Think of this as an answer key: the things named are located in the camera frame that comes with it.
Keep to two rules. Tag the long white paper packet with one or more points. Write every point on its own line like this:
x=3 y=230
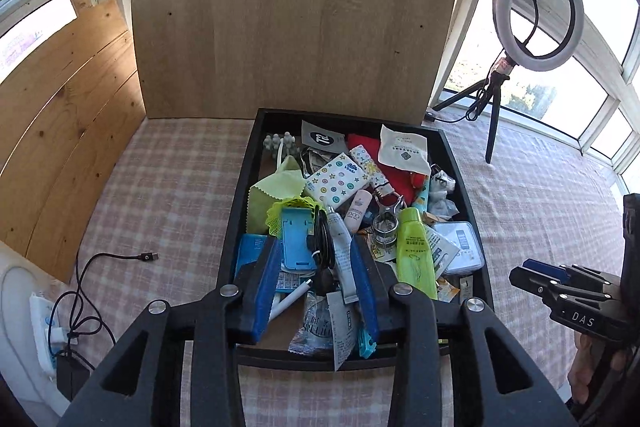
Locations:
x=344 y=332

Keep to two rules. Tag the white packet with black print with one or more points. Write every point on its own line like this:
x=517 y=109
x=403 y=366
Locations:
x=444 y=257

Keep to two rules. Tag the small white pink bottle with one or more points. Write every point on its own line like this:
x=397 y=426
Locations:
x=357 y=212

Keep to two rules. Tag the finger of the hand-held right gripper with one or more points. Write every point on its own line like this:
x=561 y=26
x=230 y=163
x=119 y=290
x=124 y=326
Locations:
x=545 y=269
x=535 y=287

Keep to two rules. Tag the black container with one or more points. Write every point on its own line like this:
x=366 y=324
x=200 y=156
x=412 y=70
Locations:
x=235 y=227

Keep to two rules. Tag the white floral patterned case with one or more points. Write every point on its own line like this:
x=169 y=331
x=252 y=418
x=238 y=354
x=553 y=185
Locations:
x=369 y=167

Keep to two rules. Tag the pink checked cloth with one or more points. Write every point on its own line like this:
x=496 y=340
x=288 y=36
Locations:
x=165 y=177

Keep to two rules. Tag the blue tissue pack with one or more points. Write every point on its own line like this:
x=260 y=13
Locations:
x=247 y=257

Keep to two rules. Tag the clear plastic box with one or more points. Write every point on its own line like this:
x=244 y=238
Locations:
x=462 y=247

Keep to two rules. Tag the red cloth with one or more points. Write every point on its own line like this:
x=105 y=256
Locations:
x=400 y=184

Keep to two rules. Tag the white pen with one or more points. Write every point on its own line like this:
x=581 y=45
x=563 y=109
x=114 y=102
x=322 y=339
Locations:
x=292 y=299

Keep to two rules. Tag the white power strip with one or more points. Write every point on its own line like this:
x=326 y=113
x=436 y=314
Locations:
x=42 y=327

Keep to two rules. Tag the metal clip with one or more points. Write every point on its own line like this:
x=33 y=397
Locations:
x=390 y=206

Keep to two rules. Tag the grey packet with black circle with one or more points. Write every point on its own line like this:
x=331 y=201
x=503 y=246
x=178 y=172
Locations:
x=322 y=138

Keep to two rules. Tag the lime green cloth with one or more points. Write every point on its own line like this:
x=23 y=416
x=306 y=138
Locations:
x=270 y=197

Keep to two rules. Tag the clear round jar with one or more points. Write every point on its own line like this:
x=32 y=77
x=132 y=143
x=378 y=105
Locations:
x=386 y=232

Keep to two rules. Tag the silver foil wrapper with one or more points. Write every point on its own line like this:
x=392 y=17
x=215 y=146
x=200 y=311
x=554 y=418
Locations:
x=442 y=189

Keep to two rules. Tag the white smiley tissue pack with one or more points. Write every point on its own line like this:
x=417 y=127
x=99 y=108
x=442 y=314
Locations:
x=335 y=179

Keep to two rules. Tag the light brown wooden board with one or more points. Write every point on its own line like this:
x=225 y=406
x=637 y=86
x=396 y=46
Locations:
x=295 y=12

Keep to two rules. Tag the clear dark-printed snack packet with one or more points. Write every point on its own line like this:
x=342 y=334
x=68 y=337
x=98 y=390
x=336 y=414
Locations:
x=312 y=327

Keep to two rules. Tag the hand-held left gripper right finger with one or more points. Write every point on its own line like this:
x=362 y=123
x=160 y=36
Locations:
x=364 y=292

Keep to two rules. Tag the lime green tube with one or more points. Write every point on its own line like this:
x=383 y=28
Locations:
x=416 y=252

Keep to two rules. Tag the white rounded furniture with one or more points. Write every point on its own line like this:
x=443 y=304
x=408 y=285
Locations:
x=20 y=357

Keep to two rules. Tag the blue phone stand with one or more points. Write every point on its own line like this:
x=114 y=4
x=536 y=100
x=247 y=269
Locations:
x=297 y=237

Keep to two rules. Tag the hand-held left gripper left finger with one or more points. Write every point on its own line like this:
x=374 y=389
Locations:
x=264 y=287

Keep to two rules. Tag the orange wrapper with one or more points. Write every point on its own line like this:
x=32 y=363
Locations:
x=447 y=291

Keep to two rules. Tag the pine wood board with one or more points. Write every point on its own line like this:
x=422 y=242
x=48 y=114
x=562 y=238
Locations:
x=65 y=122

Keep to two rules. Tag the grey white tube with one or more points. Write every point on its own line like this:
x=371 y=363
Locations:
x=342 y=252

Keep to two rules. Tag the yellow-green lace doily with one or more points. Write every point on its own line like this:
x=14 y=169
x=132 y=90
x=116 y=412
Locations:
x=277 y=214

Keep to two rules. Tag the person's right hand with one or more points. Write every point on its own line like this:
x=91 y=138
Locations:
x=585 y=367

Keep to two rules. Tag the white sachet with green logo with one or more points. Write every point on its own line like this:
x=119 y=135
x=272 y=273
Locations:
x=404 y=151

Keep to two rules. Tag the grey ball massager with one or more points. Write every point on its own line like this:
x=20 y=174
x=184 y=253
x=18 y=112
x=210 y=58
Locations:
x=280 y=146

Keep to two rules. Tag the black power adapter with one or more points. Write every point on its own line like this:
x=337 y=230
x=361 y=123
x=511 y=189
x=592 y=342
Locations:
x=72 y=377

